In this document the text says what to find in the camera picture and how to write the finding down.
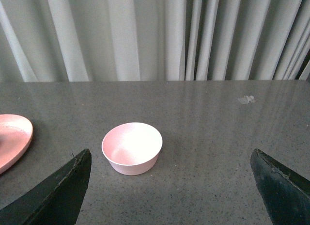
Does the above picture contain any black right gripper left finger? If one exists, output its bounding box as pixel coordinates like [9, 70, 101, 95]
[0, 149, 92, 225]

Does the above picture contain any pale pink bowl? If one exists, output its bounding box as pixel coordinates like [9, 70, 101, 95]
[101, 122, 163, 176]

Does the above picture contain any pink plate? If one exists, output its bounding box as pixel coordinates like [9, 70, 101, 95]
[0, 114, 33, 173]

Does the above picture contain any white pleated curtain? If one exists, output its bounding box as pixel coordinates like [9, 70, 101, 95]
[0, 0, 310, 82]

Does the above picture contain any clear tape scrap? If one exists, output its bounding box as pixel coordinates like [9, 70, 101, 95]
[238, 96, 256, 104]

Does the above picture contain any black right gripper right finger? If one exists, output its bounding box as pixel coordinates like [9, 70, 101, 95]
[250, 149, 310, 225]

